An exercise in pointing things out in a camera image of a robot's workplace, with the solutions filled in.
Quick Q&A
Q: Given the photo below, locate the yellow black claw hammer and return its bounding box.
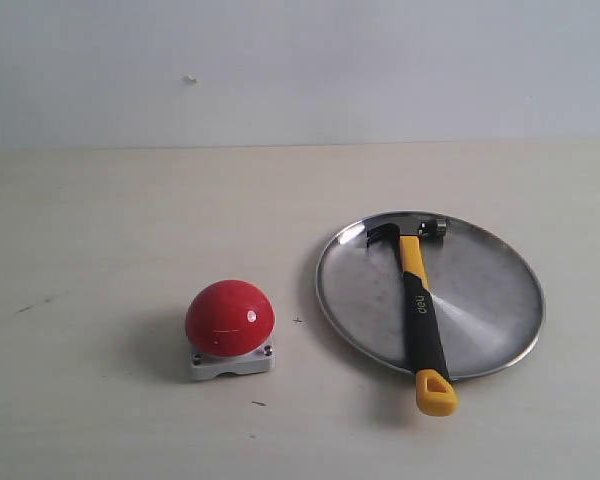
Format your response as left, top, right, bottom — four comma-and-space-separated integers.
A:
366, 218, 459, 417

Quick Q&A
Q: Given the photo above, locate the red dome push button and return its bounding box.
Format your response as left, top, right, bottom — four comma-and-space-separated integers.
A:
184, 279, 275, 382

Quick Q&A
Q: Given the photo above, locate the round steel plate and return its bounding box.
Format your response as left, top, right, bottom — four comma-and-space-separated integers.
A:
315, 211, 545, 381

